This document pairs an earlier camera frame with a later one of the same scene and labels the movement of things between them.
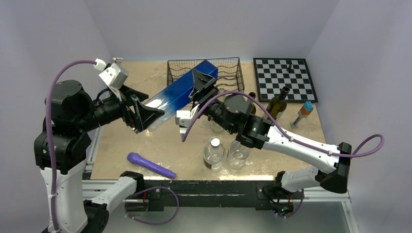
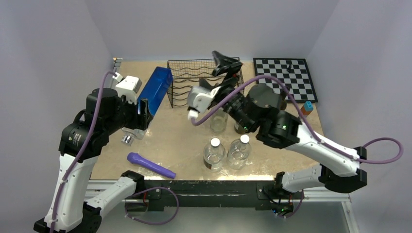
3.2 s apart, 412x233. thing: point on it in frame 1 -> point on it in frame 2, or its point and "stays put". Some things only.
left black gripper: [146, 114] stays put
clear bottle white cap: [238, 155] stays put
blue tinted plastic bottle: [174, 98] -> [154, 91]
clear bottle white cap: [214, 155] stays put
